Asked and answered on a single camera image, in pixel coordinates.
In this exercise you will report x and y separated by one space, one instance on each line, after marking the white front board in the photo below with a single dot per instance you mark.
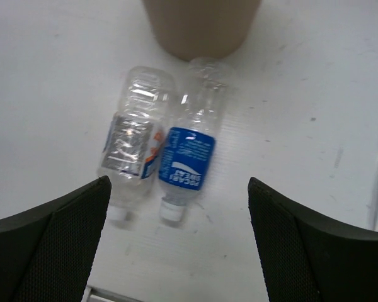
98 294

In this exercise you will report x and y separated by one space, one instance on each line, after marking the clear bottle white orange label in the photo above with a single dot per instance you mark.
135 138

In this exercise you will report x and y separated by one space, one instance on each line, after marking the brown cardboard bin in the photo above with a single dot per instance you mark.
191 29

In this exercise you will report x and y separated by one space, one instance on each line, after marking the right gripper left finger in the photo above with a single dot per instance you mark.
47 252

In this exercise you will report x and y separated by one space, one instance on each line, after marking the blue label Pocari Sweat bottle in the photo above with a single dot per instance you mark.
191 138

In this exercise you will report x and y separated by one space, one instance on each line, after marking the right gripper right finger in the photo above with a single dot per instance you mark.
307 256

